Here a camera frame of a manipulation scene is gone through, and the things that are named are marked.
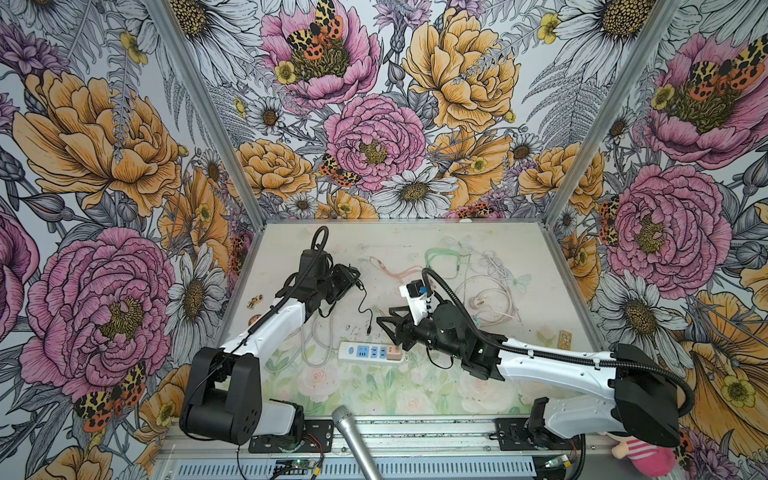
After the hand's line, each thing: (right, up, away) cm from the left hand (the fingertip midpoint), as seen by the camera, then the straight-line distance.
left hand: (357, 284), depth 88 cm
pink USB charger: (+11, -18, -6) cm, 21 cm away
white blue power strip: (+3, -19, -2) cm, 19 cm away
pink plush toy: (+67, -36, -20) cm, 79 cm away
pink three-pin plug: (+37, -7, +9) cm, 39 cm away
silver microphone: (-2, -31, -14) cm, 34 cm away
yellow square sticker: (+61, -17, +2) cm, 63 cm away
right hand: (+8, -8, -15) cm, 19 cm away
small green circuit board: (-11, -40, -16) cm, 45 cm away
